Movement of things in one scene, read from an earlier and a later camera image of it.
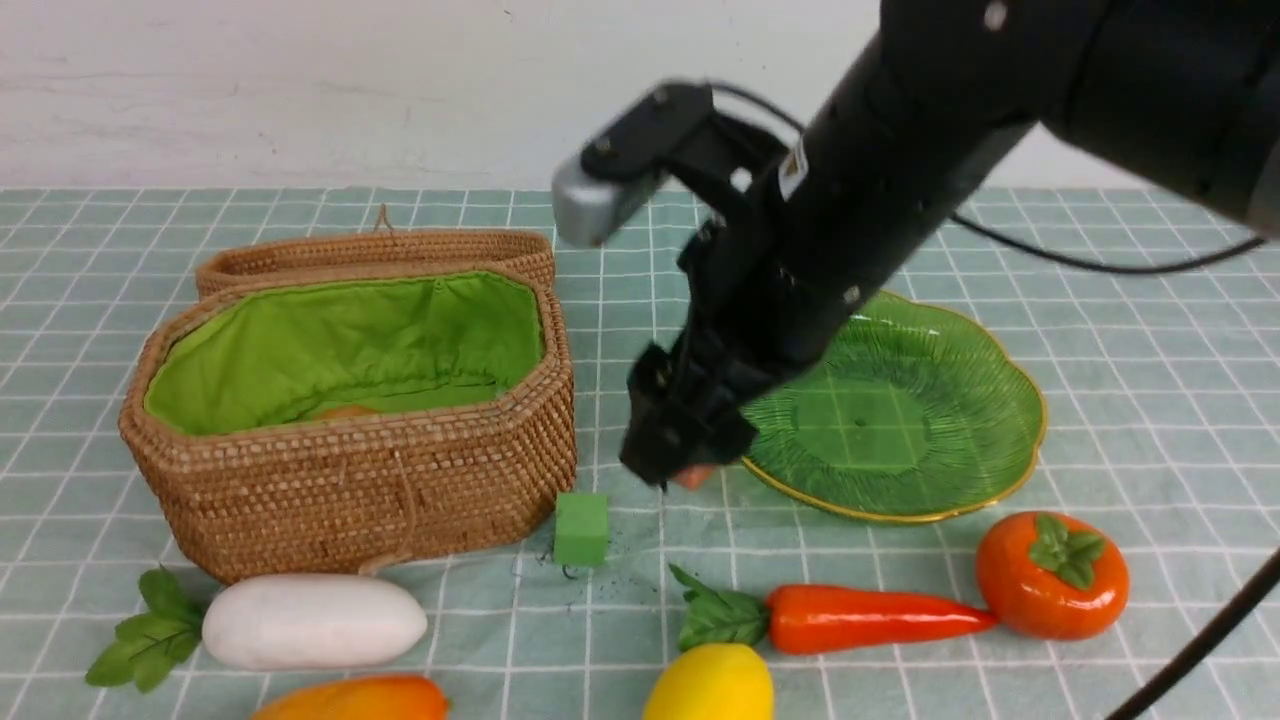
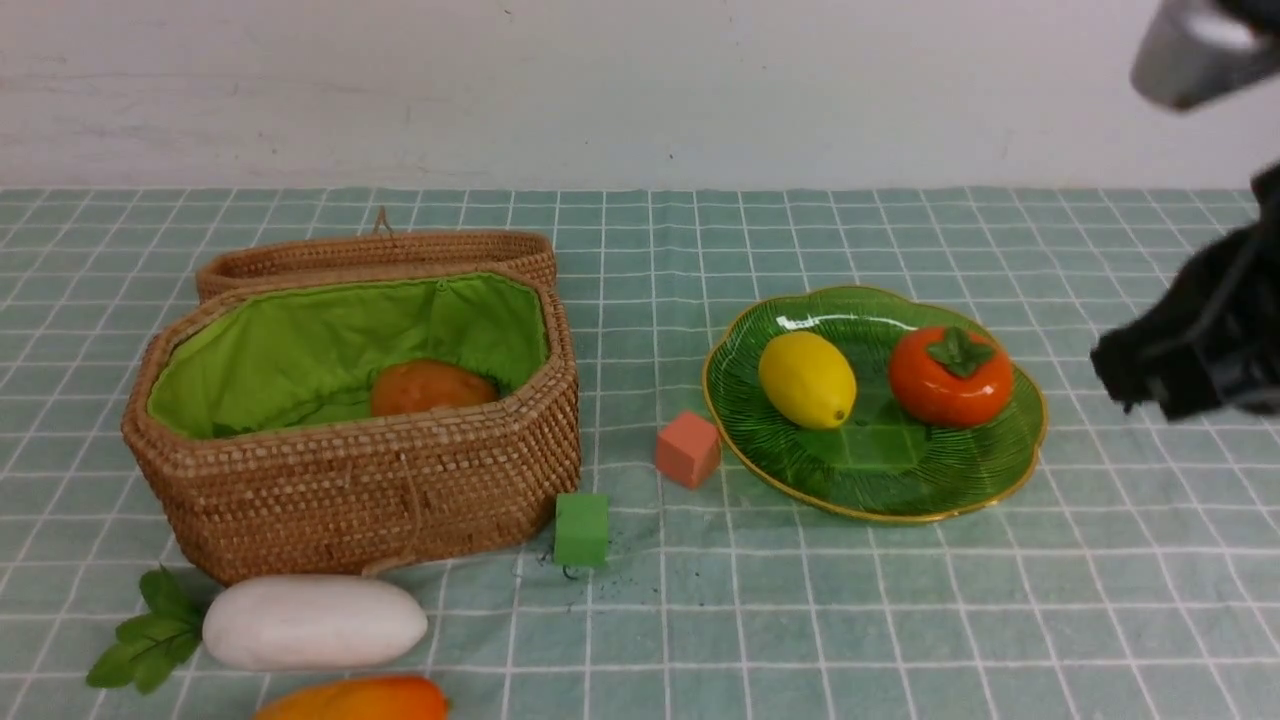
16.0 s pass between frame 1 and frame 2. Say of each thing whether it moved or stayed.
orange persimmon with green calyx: moved
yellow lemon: moved
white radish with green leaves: stayed
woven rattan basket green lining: stayed
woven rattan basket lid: stayed
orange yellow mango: stayed
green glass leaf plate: stayed
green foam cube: stayed
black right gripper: moved
